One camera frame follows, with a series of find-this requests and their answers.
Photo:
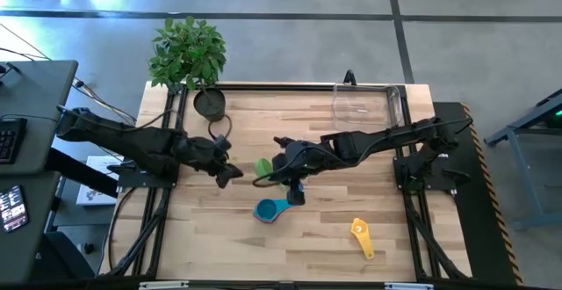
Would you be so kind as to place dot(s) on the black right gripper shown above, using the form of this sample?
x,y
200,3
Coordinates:
x,y
298,160

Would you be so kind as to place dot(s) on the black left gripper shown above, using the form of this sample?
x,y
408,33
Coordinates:
x,y
208,156

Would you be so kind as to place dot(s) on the teal measuring cup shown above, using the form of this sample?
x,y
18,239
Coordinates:
x,y
268,208

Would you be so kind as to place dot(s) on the green measuring cup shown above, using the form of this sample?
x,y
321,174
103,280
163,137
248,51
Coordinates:
x,y
263,167

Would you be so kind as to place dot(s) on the yellow measuring cup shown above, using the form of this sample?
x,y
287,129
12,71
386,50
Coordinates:
x,y
362,233

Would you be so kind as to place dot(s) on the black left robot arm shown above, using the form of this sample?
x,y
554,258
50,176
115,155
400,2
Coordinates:
x,y
131,142

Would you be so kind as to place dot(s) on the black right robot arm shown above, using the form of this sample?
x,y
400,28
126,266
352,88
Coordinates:
x,y
395,134

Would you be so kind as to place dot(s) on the clear plastic basket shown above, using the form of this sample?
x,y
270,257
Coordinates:
x,y
364,105

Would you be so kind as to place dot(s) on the green plant in black pot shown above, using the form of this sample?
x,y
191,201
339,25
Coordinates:
x,y
189,52

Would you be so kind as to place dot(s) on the white paper box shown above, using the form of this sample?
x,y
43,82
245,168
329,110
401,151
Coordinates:
x,y
94,193

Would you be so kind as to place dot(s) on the black mat with hazard stripe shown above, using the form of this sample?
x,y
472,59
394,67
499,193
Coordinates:
x,y
465,237

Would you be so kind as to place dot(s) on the dark grey desk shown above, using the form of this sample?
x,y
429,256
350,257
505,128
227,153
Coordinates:
x,y
35,88

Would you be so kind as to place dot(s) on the smartphone with lit screen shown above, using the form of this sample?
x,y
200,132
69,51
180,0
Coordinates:
x,y
13,208

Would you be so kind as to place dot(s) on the black keyboard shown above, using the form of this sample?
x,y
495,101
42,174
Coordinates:
x,y
11,140

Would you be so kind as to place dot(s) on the grey wheeled cart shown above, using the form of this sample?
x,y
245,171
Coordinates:
x,y
518,149

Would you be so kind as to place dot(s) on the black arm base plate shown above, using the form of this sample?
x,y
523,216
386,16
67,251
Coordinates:
x,y
434,181
145,179

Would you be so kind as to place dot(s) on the white bracket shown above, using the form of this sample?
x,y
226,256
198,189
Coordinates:
x,y
408,286
162,285

